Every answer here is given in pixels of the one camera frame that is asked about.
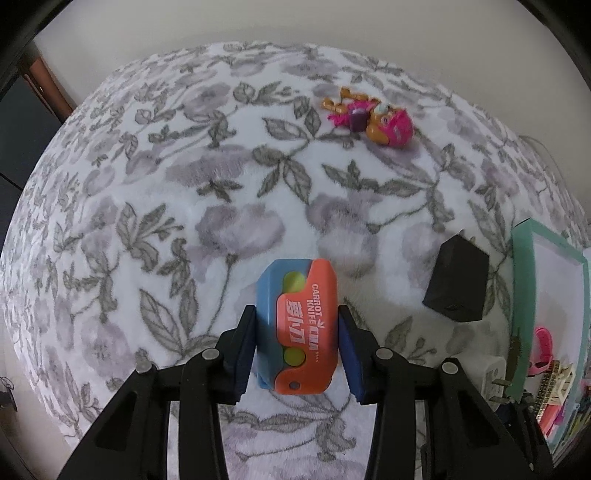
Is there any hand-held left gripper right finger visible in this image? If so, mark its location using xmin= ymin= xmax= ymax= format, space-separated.
xmin=337 ymin=305 xmax=555 ymax=480

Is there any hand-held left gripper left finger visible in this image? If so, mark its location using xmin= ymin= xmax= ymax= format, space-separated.
xmin=65 ymin=305 xmax=258 ymax=480

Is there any orange and blue toy knife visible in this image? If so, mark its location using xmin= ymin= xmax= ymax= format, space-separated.
xmin=255 ymin=258 xmax=342 ymax=397

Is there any pink plastic ring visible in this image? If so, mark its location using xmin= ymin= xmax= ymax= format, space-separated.
xmin=531 ymin=327 xmax=557 ymax=377

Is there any red plastic item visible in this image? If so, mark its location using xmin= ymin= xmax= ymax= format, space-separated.
xmin=538 ymin=404 xmax=564 ymax=437

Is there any cream hair claw clip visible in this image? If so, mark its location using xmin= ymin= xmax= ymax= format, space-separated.
xmin=556 ymin=364 xmax=575 ymax=407

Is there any white box with teal rim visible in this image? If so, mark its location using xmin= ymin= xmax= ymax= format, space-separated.
xmin=508 ymin=218 xmax=591 ymax=467

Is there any black power adapter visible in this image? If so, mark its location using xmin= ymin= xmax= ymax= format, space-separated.
xmin=422 ymin=233 xmax=490 ymax=323

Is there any white charger plug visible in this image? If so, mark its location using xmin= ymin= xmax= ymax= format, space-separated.
xmin=480 ymin=355 xmax=513 ymax=411

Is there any grey floral blanket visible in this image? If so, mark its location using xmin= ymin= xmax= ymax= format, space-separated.
xmin=0 ymin=41 xmax=591 ymax=480

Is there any pink toy figure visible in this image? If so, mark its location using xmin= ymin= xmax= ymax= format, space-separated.
xmin=322 ymin=85 xmax=414 ymax=149

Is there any dark wooden cabinet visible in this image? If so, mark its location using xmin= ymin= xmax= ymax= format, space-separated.
xmin=0 ymin=37 xmax=75 ymax=195

